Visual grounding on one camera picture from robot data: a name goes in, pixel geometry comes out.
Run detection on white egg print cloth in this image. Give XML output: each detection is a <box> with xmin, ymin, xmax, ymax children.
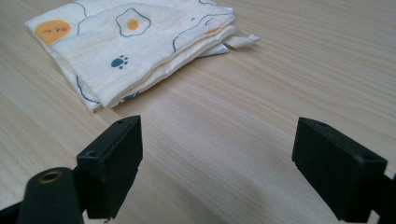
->
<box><xmin>24</xmin><ymin>0</ymin><xmax>261</xmax><ymax>113</ymax></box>

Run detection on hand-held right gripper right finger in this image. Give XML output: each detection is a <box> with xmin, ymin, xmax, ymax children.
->
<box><xmin>291</xmin><ymin>117</ymin><xmax>389</xmax><ymax>224</ymax></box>

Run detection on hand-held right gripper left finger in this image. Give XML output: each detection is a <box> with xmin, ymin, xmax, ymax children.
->
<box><xmin>76</xmin><ymin>115</ymin><xmax>144</xmax><ymax>220</ymax></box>

